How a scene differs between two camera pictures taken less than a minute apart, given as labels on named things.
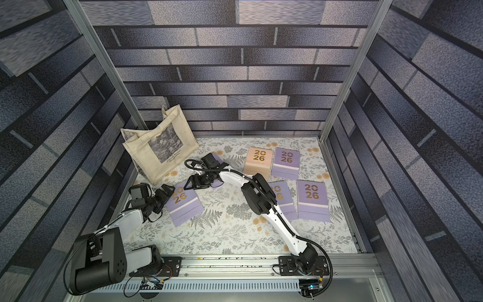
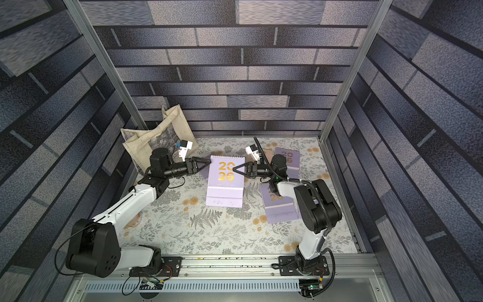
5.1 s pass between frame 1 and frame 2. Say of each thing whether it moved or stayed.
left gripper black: moved
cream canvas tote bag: stayed
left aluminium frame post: stayed
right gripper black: moved
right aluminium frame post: stayed
